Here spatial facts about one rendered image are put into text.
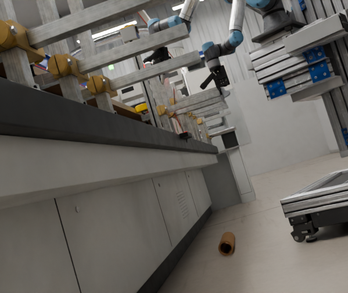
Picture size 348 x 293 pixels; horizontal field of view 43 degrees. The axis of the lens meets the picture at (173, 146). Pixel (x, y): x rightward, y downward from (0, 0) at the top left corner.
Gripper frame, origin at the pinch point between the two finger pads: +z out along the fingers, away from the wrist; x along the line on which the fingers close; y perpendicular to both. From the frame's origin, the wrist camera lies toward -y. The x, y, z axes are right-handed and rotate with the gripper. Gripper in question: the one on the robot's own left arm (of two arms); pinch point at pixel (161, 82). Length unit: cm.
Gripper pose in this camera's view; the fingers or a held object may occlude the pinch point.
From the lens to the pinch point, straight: 246.8
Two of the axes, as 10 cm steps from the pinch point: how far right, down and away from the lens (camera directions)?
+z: 1.7, 9.8, -0.4
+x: -6.2, 1.4, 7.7
